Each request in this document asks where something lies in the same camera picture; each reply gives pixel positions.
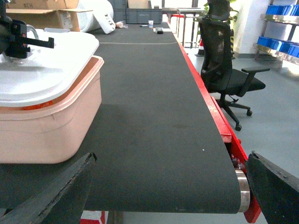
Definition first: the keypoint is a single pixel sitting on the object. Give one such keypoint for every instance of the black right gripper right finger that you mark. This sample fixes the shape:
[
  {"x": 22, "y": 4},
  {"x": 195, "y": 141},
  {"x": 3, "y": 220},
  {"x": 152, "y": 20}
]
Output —
[{"x": 276, "y": 190}]

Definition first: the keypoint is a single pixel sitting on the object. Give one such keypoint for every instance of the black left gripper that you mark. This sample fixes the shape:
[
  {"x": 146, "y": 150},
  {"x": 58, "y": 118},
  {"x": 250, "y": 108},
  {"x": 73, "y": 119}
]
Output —
[{"x": 13, "y": 36}]

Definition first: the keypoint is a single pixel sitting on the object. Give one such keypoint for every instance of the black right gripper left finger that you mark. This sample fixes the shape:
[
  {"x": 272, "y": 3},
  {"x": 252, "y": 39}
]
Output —
[{"x": 62, "y": 201}]

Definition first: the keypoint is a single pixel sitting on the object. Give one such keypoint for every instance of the white box lid with handle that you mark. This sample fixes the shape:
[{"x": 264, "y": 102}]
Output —
[{"x": 46, "y": 73}]

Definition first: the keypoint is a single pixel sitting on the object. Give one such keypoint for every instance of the brown cardboard box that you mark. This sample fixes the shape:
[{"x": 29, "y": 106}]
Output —
[{"x": 46, "y": 13}]

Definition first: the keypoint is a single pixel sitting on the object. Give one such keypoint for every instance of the pink plastic storage box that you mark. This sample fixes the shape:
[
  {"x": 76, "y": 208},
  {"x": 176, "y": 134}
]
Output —
[{"x": 54, "y": 133}]

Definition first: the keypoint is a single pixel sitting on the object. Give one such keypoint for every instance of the red white traffic cone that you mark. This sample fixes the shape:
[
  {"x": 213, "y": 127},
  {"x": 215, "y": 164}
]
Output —
[{"x": 94, "y": 217}]

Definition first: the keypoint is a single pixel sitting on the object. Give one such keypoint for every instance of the steel conveyor roller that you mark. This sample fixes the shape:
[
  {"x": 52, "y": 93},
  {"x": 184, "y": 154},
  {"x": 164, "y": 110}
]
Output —
[{"x": 244, "y": 190}]

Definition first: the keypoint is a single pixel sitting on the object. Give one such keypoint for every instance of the white foam roll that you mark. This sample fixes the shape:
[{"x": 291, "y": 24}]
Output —
[{"x": 97, "y": 14}]

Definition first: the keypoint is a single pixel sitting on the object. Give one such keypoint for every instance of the grey plastic crate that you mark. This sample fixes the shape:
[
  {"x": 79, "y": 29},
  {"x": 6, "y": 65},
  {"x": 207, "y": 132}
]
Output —
[{"x": 136, "y": 11}]

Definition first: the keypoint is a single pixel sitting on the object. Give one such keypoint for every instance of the black conveyor belt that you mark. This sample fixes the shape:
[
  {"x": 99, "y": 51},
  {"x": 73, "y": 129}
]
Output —
[{"x": 158, "y": 148}]

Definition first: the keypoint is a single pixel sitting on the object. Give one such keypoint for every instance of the white paper cup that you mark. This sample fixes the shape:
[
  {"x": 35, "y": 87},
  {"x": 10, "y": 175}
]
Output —
[{"x": 150, "y": 23}]

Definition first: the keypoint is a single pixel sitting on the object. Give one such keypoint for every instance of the steel shelf rack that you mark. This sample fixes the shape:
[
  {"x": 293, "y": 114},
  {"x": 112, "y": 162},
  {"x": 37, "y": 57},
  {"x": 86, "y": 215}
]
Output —
[{"x": 276, "y": 29}]

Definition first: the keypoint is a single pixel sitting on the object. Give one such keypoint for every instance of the blue bins on shelf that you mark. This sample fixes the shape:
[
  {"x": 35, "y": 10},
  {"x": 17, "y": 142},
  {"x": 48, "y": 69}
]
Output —
[{"x": 283, "y": 48}]

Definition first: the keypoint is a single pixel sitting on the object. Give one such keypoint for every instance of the red conveyor frame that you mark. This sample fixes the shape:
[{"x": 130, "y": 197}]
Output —
[{"x": 224, "y": 128}]

